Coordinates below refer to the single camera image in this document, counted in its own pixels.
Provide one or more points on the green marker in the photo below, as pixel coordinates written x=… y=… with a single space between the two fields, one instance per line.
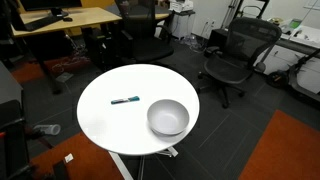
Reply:
x=125 y=100

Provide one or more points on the white bowl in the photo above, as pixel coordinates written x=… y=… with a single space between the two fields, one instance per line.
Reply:
x=168 y=117

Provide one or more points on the black padded office chair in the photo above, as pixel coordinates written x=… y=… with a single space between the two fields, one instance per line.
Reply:
x=150 y=46

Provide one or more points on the white cabinet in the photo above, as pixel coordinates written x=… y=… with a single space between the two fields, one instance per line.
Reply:
x=181 y=25

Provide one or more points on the black mesh office chair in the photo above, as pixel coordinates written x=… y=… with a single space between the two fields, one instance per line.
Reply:
x=233 y=68

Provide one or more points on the black floor box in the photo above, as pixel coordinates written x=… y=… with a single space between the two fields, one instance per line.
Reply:
x=218 y=37

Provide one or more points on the black computer tower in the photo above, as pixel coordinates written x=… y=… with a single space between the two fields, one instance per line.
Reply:
x=95 y=46

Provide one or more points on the white table base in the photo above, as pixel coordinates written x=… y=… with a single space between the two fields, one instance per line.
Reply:
x=117 y=161

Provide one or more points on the white printer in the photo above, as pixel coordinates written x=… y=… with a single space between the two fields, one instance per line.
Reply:
x=181 y=5

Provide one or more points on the wooden desk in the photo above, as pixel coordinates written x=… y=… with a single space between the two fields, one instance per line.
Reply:
x=88 y=16

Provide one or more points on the white paper tag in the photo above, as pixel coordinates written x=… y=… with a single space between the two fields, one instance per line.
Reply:
x=69 y=158

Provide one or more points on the black computer mouse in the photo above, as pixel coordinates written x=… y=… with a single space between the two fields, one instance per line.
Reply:
x=67 y=19

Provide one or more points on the clear plastic cup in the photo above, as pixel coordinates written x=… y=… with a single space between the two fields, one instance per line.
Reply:
x=49 y=129

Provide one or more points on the black electric scooter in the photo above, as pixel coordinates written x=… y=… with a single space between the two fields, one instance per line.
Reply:
x=293 y=76

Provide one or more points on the black keyboard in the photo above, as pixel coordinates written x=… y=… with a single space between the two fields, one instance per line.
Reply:
x=41 y=23

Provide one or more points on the black monitor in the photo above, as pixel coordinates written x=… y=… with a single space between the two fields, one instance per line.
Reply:
x=50 y=4

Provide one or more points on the white counter desk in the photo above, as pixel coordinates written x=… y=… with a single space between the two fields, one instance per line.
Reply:
x=300 y=50

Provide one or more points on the grey cabinet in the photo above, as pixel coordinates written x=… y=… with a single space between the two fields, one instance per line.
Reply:
x=8 y=88

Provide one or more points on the black equipment frame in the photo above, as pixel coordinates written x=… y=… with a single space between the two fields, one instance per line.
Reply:
x=15 y=146

